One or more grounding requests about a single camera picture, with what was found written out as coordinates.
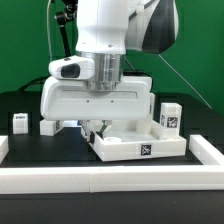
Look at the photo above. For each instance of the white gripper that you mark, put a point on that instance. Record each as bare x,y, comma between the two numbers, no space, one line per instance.
71,100

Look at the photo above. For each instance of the white square table top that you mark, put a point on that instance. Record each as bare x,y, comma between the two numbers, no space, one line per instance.
134,140

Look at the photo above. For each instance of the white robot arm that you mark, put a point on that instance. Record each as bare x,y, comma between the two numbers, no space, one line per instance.
91,84

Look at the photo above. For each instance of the white base tag plate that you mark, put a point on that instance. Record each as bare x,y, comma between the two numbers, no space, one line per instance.
71,124

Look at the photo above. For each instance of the white U-shaped obstacle fence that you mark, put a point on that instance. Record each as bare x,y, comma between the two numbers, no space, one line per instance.
207,175

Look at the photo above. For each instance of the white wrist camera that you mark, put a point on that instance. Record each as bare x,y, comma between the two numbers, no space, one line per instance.
73,68

